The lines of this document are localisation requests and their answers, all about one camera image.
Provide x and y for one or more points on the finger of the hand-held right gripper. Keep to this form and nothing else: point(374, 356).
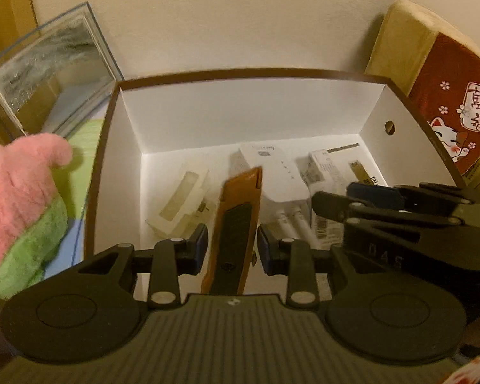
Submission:
point(332, 204)
point(372, 192)

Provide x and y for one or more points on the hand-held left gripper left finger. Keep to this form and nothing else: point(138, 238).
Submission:
point(200, 246)

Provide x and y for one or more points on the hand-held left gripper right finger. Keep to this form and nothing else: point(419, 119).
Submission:
point(264, 250)

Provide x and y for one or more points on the white and brown product box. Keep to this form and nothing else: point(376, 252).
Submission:
point(322, 168)

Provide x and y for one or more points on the orange utility knife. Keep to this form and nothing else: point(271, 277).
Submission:
point(234, 224)

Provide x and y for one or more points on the white plastic bracket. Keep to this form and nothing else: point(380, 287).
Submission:
point(182, 196)

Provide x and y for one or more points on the white router with antennas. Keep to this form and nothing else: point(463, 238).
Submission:
point(272, 176)

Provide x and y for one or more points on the brown cardboard box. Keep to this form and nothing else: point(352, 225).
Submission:
point(224, 116)

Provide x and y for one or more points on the red cat print cushion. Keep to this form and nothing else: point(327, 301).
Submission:
point(452, 100)

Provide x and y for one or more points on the red white printed cloth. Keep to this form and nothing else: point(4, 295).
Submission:
point(474, 372)

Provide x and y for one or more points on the pink starfish plush toy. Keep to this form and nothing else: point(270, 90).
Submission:
point(20, 208)

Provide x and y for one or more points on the framed landscape picture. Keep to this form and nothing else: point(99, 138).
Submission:
point(52, 72)

